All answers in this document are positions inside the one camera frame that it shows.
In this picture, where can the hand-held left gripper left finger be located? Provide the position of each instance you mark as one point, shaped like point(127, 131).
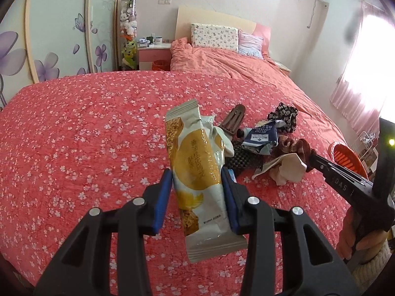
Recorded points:
point(162, 200)

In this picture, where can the pink curtain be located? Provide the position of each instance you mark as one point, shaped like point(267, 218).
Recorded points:
point(358, 98)

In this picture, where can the orange plastic basket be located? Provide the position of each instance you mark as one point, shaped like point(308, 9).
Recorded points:
point(330, 148)
point(347, 158)

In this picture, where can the brown hair clip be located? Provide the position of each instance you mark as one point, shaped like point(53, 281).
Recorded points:
point(234, 118)

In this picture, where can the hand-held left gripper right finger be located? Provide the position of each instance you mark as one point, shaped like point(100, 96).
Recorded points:
point(229, 200)

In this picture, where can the clear tube of plush toys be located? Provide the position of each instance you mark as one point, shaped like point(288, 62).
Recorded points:
point(129, 34)

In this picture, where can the red floral bedspread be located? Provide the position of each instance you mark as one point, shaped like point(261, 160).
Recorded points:
point(92, 129)

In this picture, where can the pink duvet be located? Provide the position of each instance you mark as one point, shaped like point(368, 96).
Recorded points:
point(231, 64)

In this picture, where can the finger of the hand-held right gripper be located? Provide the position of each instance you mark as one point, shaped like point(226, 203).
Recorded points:
point(319, 162)

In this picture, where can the white mug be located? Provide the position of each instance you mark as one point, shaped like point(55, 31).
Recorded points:
point(158, 40)

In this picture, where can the green mug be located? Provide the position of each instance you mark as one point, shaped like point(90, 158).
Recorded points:
point(150, 40)

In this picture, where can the pink striped pillow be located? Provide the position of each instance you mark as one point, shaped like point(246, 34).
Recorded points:
point(250, 44)

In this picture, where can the dark floral scrunchie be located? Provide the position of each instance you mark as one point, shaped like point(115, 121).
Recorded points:
point(285, 112)

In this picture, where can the pink white nightstand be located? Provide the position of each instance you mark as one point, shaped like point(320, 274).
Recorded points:
point(148, 55)

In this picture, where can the yellow white snack packet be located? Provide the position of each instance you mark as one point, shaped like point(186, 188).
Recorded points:
point(197, 160)

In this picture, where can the beige pink headboard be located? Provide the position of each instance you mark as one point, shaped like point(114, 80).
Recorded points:
point(216, 17)

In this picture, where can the person's right forearm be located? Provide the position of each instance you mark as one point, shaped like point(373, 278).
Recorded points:
point(376, 265)

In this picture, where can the flower print wardrobe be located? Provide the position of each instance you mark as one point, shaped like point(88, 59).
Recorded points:
point(55, 30)

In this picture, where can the brown striped scrunchie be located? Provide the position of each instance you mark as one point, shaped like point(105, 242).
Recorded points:
point(293, 146)

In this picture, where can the black foam piece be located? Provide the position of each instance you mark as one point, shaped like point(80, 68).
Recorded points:
point(247, 160)

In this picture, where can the person's right hand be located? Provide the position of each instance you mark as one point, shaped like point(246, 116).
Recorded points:
point(347, 237)

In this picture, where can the blue white snack packet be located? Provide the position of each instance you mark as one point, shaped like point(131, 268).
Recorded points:
point(262, 135)

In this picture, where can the crumpled beige tissue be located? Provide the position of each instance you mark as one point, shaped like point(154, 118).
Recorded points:
point(287, 168)

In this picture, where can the floral print pillow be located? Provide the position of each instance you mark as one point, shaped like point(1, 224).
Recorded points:
point(214, 37)

